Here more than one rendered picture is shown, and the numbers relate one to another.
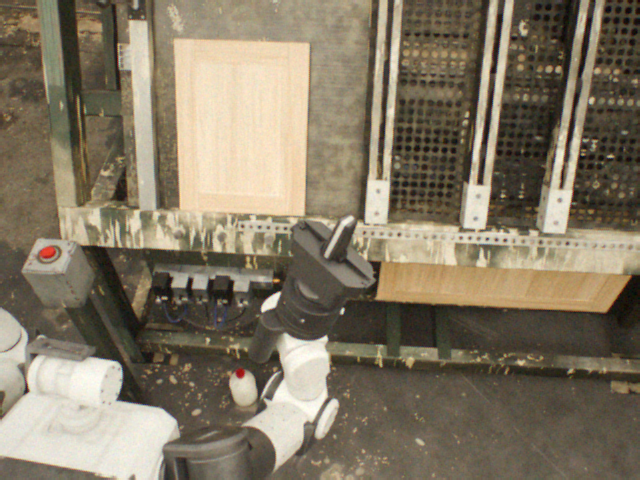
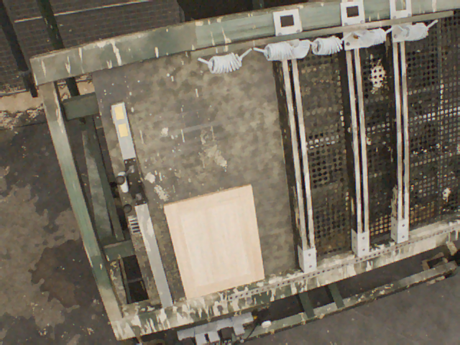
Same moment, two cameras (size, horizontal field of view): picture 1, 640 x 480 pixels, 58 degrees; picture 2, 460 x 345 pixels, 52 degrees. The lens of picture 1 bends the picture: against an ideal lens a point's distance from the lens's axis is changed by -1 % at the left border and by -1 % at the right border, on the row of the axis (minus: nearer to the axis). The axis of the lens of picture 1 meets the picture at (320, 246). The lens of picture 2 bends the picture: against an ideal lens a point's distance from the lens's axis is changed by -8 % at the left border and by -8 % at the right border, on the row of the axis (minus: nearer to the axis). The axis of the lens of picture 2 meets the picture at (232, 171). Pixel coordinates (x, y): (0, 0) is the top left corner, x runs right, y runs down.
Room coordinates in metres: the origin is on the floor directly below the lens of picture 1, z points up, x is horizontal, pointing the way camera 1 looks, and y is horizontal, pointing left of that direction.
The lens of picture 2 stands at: (0.33, 0.54, 3.08)
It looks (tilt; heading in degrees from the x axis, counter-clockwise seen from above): 55 degrees down; 338
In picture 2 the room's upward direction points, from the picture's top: 1 degrees clockwise
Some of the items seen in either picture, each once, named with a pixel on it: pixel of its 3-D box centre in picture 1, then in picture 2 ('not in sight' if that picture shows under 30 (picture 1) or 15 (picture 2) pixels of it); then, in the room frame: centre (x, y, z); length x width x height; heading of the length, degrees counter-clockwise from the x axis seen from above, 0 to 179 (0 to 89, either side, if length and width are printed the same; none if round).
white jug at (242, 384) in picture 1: (242, 384); not in sight; (1.00, 0.30, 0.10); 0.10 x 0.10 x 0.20
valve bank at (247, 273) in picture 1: (223, 293); (224, 335); (1.02, 0.30, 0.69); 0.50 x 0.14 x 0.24; 86
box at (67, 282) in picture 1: (60, 274); not in sight; (0.98, 0.74, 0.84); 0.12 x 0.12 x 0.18; 86
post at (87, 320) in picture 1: (107, 353); not in sight; (0.98, 0.74, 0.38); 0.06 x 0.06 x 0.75; 86
